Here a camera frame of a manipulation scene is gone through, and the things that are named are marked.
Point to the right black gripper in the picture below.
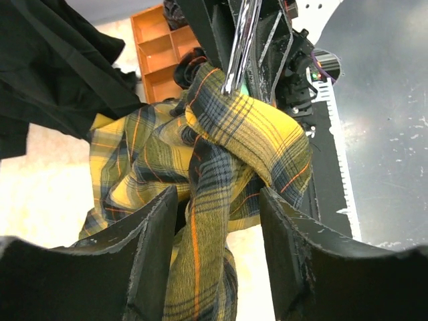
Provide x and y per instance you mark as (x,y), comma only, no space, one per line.
(279,58)

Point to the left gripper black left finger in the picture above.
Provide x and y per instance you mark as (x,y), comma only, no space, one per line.
(119,273)

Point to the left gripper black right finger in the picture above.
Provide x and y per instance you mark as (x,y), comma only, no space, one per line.
(317,273)

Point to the teal plastic hanger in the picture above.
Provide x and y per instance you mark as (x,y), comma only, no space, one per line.
(244,33)

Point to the yellow black plaid shirt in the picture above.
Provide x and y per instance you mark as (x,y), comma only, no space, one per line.
(219,151)

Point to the rolled black orange tie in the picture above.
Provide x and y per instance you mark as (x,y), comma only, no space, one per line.
(187,68)

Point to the rolled dark green tie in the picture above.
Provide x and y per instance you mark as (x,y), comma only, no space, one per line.
(173,14)

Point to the orange wooden compartment tray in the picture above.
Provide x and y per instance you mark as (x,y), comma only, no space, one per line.
(159,50)

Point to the black hanging garments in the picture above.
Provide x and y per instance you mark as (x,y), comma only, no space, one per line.
(57,71)

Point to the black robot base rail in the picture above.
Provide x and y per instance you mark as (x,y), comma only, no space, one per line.
(329,197)

